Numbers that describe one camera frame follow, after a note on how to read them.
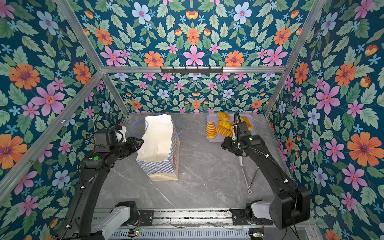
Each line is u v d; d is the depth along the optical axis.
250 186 0.82
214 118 1.16
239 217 0.73
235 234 0.77
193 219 0.74
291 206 0.39
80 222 0.39
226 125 1.09
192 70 0.92
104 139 0.52
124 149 0.60
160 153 0.97
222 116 1.12
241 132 0.62
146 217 0.74
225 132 1.04
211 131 1.04
